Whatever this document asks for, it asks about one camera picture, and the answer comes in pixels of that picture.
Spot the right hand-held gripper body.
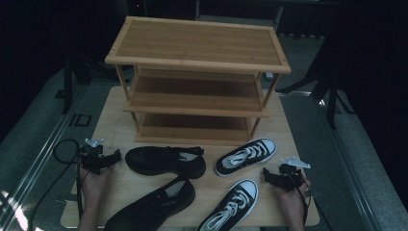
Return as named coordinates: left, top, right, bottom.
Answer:
left=276, top=156, right=312, bottom=193

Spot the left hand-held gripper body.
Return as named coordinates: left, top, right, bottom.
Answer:
left=79, top=138, right=108, bottom=176

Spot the black white canvas sneaker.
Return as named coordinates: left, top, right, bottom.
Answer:
left=214, top=137, right=278, bottom=178
left=195, top=178, right=260, bottom=231

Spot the black shoe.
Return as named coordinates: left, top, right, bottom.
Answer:
left=124, top=145, right=207, bottom=180
left=104, top=175, right=196, bottom=231

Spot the wooden shoe rack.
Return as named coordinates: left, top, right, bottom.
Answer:
left=104, top=15, right=293, bottom=147

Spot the person's right hand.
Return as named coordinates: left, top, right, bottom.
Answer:
left=274, top=174, right=313, bottom=213

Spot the person's left hand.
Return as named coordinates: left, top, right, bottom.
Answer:
left=78, top=163, right=117, bottom=202

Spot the black metal stand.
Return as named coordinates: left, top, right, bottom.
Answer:
left=53, top=47, right=94, bottom=116

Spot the black tripod stand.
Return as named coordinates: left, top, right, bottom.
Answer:
left=275, top=54, right=357, bottom=130

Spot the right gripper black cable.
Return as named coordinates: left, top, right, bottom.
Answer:
left=286, top=167, right=313, bottom=226

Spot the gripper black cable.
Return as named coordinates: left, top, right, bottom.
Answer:
left=286, top=167, right=313, bottom=226
left=75, top=153, right=85, bottom=220

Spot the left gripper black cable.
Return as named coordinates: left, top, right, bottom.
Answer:
left=75, top=153, right=85, bottom=220

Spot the black floor cable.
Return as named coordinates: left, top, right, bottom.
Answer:
left=29, top=138, right=81, bottom=231

